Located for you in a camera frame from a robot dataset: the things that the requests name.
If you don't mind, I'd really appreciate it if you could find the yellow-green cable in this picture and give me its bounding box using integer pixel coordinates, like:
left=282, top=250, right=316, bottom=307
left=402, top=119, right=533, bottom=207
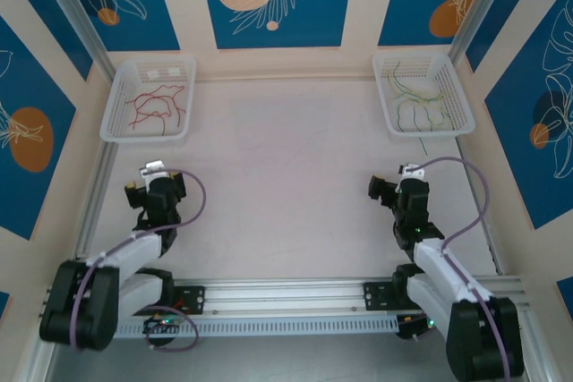
left=389, top=60, right=424, bottom=101
left=412, top=102, right=429, bottom=154
left=415, top=84, right=444, bottom=104
left=395, top=91, right=447, bottom=134
left=424, top=99, right=438, bottom=133

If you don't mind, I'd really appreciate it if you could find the small red green wire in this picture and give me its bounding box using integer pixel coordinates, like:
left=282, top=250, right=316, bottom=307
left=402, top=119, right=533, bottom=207
left=437, top=98, right=457, bottom=129

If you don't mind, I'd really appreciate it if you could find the white basket with stickers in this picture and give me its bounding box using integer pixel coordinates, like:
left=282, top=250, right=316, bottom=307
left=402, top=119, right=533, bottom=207
left=98, top=57, right=198, bottom=145

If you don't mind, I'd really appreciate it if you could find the small controller board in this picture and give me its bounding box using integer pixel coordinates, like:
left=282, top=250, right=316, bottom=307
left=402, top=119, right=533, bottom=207
left=396, top=315, right=438, bottom=341
left=142, top=315, right=185, bottom=335

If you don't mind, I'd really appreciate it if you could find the white perforated plastic basket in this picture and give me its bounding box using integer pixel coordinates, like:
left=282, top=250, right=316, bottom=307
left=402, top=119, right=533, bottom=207
left=372, top=51, right=475, bottom=137

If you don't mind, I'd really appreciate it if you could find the grey metal plate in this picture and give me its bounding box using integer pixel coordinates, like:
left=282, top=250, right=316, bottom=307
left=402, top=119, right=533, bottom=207
left=42, top=332, right=453, bottom=382

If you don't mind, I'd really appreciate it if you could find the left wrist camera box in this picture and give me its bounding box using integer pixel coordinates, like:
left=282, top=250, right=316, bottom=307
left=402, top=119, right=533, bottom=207
left=138, top=159, right=170, bottom=180

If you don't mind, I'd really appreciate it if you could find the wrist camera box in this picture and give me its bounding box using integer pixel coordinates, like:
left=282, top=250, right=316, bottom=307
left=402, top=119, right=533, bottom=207
left=138, top=159, right=170, bottom=180
left=398, top=163, right=425, bottom=180

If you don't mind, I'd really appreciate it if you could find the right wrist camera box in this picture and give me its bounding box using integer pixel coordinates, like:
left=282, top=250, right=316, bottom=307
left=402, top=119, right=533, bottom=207
left=398, top=163, right=425, bottom=180

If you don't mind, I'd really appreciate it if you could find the purple camera cable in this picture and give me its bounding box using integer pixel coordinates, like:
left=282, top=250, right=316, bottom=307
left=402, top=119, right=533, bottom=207
left=71, top=169, right=208, bottom=352
left=398, top=157, right=514, bottom=382

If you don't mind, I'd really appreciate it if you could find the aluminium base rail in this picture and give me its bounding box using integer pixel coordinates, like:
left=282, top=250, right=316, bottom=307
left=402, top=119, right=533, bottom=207
left=38, top=274, right=534, bottom=324

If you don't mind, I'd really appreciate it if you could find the white slotted cable duct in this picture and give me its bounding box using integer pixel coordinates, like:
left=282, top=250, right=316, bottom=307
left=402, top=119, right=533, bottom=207
left=56, top=313, right=400, bottom=341

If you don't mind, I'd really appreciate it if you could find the aluminium frame post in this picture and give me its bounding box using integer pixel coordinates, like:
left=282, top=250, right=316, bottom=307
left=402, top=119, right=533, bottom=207
left=449, top=0, right=514, bottom=65
left=31, top=0, right=113, bottom=83

